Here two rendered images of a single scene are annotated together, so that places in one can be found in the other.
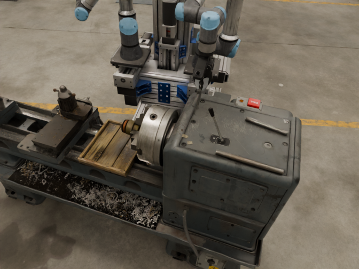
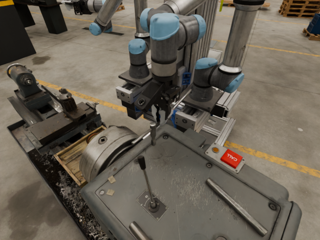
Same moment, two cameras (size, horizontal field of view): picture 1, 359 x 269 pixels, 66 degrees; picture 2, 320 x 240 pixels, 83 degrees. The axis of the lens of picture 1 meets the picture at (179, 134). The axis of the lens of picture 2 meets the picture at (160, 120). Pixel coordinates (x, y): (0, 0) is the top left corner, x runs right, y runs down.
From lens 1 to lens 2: 79 cm
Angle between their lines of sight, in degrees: 19
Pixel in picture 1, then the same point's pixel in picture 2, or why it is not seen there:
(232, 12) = (235, 37)
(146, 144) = (85, 169)
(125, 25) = (132, 44)
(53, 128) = (50, 123)
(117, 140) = not seen: hidden behind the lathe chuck
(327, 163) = not seen: outside the picture
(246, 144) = (186, 227)
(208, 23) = (155, 28)
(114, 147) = not seen: hidden behind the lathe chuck
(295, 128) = (285, 227)
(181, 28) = (187, 55)
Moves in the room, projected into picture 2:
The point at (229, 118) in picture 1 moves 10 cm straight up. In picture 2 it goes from (185, 172) to (189, 155)
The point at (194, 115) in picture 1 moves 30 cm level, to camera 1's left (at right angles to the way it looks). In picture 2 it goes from (143, 153) to (83, 128)
